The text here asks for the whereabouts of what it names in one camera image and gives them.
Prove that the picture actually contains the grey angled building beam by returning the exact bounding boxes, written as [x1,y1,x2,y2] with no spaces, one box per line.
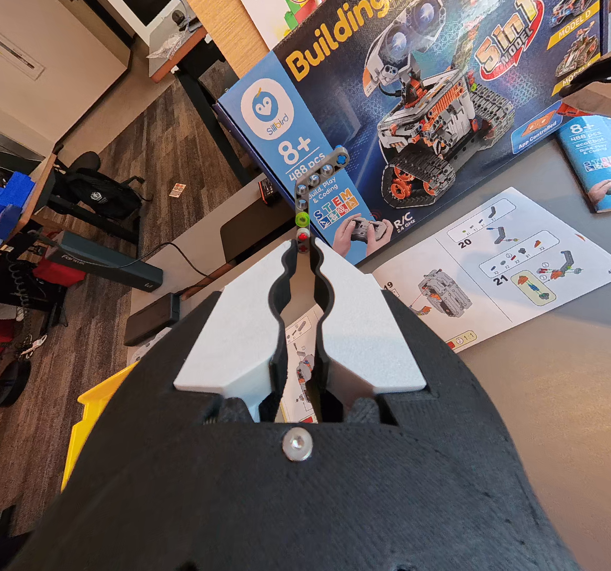
[292,146,350,256]

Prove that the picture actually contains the black cable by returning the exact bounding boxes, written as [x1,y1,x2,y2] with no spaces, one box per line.
[136,241,213,280]

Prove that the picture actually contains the teal device case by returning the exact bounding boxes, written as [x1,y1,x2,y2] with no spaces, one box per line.
[45,231,164,295]

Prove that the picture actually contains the grey desk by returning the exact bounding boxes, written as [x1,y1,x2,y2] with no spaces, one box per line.
[129,139,611,571]

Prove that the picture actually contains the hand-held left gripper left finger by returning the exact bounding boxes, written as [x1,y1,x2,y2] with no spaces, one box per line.
[173,240,294,423]

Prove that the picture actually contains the yellow plastic bin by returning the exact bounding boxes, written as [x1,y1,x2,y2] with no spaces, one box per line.
[61,360,141,491]

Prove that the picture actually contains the blue robot kit box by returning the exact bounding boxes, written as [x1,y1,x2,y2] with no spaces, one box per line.
[212,0,611,266]

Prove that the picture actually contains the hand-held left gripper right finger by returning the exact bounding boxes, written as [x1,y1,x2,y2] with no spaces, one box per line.
[309,238,427,423]

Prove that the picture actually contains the red tool bag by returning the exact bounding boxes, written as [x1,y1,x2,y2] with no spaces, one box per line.
[33,256,87,290]

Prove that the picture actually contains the blue plastic bin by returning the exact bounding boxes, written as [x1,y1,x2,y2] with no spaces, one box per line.
[0,172,34,242]

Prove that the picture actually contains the long wooden-top desk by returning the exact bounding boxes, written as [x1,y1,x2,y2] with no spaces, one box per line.
[10,151,58,242]

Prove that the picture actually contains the standing desk with black leg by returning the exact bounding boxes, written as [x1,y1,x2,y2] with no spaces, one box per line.
[148,26,258,187]

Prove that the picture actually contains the black power bank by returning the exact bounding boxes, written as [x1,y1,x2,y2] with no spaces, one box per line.
[123,293,182,347]

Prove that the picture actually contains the white open instruction manual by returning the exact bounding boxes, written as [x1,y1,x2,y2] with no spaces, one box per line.
[279,186,611,424]

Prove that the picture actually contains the black backpack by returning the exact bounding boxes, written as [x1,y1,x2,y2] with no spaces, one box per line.
[64,170,144,220]

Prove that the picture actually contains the blue instruction booklet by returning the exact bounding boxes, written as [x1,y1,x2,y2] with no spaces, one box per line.
[556,115,611,213]

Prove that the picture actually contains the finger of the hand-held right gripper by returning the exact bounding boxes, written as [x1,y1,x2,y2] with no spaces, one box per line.
[561,53,611,117]

